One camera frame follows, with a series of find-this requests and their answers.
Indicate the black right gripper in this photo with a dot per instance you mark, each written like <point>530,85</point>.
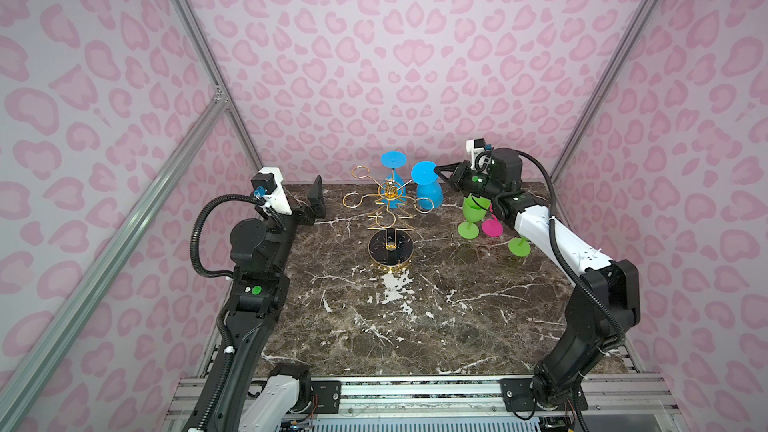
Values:
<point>459,181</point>

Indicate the aluminium frame post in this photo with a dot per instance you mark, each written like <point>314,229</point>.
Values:
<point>208,62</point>
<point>630,37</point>

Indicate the blue wine glass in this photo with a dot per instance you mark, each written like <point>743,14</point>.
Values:
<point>429,194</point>
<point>393,188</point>

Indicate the magenta wine glass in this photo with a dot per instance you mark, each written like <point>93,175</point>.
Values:
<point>492,227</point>

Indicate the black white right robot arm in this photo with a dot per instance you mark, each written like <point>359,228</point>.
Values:
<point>605,302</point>

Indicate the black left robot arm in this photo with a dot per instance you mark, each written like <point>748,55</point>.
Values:
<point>259,249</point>

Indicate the aluminium frame left diagonal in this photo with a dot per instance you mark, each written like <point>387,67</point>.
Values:
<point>40,364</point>

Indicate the aluminium frame left post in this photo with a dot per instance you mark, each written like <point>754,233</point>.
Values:
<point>208,62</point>

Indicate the gold wire glass rack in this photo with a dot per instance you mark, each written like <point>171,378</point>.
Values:
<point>391,245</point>

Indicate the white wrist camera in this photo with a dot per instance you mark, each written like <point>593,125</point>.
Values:
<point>267,185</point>
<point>479,153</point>

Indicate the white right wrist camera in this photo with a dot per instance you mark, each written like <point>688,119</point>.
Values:
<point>479,153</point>

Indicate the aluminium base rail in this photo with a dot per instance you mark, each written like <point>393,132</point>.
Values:
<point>610,402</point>

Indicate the aluminium frame right post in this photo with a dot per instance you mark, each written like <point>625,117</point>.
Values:
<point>630,37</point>

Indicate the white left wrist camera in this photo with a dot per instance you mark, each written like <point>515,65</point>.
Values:
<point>267,185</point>

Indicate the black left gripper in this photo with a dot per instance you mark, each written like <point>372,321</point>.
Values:
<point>302,211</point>

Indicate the green wine glass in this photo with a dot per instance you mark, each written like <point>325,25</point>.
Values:
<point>474,210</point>
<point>519,246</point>

